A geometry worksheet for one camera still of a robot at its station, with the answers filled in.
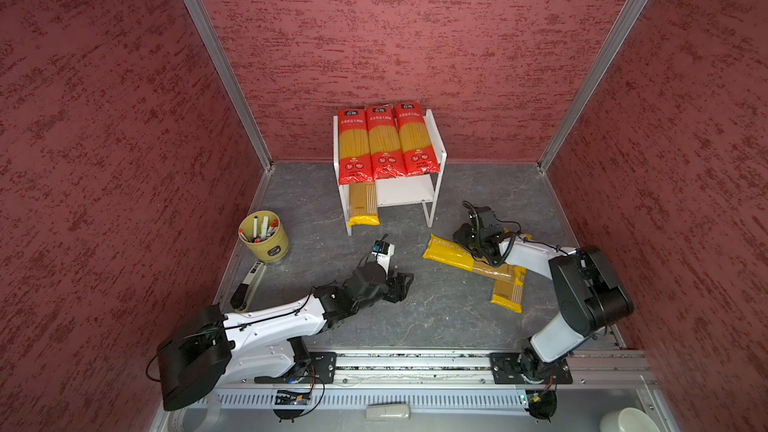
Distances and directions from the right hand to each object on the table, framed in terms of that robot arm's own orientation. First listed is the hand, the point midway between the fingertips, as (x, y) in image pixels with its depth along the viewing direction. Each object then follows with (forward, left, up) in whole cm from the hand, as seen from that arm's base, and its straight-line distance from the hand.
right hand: (453, 242), depth 96 cm
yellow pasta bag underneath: (-18, -14, -1) cm, 22 cm away
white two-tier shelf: (+11, +11, +14) cm, 21 cm away
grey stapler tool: (-17, +63, +2) cm, 65 cm away
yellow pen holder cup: (0, +59, +8) cm, 60 cm away
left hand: (-16, +17, +7) cm, 24 cm away
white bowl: (-47, -29, +5) cm, 56 cm away
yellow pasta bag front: (+4, +28, +17) cm, 33 cm away
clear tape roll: (-44, +63, +3) cm, 77 cm away
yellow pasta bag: (-3, +3, 0) cm, 4 cm away
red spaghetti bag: (+4, +29, +34) cm, 45 cm away
